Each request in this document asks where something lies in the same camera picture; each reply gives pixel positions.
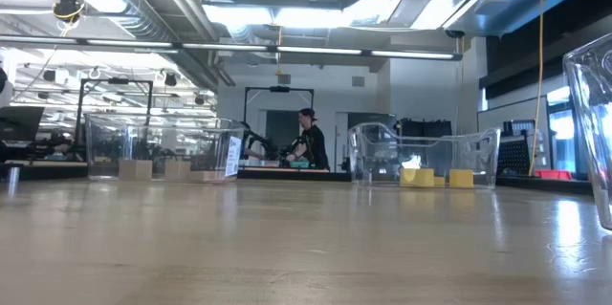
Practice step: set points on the long natural wood block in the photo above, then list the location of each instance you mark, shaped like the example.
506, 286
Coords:
208, 177

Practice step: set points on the yellow arch block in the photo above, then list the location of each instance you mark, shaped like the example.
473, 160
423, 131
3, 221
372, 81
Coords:
421, 178

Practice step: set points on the natural wood cube block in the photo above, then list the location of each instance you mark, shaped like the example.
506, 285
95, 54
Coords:
135, 171

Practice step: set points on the background black robot arm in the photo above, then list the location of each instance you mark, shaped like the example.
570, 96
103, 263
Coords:
260, 141

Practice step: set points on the person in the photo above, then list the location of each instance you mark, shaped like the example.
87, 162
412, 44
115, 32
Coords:
315, 145

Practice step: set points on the background wooden table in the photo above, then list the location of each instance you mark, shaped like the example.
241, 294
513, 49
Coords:
287, 169

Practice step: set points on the long ceiling light bar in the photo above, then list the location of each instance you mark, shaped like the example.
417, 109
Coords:
315, 50

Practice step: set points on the clear plastic bin with label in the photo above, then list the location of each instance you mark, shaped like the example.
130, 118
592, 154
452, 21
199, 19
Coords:
105, 142

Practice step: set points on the black pegboard panel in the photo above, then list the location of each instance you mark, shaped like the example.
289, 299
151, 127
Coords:
514, 154

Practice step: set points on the red storage bins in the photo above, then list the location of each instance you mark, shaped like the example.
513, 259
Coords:
552, 174

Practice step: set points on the black computer monitor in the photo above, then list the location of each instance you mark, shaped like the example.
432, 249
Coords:
19, 123

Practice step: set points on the black background station frame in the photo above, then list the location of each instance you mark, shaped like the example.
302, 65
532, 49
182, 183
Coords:
279, 89
115, 81

